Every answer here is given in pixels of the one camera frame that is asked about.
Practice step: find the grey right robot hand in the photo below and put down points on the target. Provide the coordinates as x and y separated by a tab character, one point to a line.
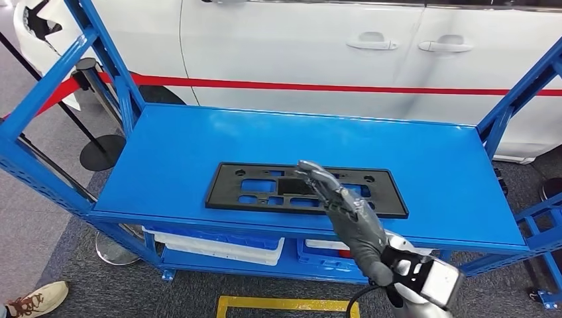
360	232

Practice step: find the white plastic bin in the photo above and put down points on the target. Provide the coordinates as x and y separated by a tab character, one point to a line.
219	262
325	245
219	253

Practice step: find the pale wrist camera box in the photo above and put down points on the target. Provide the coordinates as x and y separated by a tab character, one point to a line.
441	281

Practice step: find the blue plastic bin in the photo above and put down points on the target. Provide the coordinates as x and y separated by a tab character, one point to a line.
228	240
320	261

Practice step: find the red item in bin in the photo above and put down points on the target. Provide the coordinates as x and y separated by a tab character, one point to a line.
345	254

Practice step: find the black ribbed block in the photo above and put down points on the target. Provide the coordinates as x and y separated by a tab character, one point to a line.
501	180

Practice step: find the person's foot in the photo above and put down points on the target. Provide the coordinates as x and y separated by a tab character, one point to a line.
39	298

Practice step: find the white car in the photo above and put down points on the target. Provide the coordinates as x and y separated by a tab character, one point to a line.
307	44

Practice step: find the blue steel shelf rack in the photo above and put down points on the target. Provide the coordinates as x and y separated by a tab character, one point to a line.
307	145

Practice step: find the black stanchion with round base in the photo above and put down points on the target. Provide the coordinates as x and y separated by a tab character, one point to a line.
103	153

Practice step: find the black plastic plate frame part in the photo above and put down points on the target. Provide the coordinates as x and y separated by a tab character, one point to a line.
228	193

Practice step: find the red barrier belt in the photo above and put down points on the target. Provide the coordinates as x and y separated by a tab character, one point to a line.
52	98
307	87

